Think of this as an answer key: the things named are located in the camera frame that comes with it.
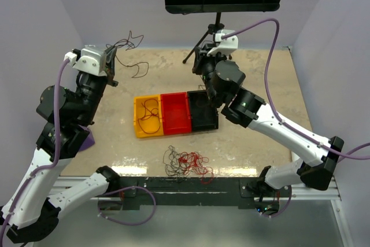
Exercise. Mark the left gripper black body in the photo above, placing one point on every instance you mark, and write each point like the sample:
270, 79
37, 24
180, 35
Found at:
110, 73

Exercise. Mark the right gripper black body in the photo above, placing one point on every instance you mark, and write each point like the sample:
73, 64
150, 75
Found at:
205, 65

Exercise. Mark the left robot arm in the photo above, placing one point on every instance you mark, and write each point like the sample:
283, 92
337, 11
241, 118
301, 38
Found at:
33, 213

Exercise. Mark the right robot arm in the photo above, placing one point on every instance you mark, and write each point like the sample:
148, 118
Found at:
223, 82

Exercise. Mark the black plastic bin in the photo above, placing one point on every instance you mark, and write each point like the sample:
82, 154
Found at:
204, 117

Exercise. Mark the red plastic bin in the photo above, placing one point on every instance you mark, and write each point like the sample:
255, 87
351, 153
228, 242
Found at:
175, 113

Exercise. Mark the yellow plastic bin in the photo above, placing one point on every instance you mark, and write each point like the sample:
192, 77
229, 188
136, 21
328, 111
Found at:
148, 116

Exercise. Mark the purple holder block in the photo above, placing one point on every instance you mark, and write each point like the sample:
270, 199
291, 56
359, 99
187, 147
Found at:
89, 141

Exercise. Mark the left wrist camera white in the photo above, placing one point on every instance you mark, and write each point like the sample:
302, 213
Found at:
92, 60

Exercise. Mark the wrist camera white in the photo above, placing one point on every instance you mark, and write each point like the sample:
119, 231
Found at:
224, 46
92, 60

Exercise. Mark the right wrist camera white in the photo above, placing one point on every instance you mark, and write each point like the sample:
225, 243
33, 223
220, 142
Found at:
224, 46

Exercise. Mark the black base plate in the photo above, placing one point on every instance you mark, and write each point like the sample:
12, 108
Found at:
220, 192

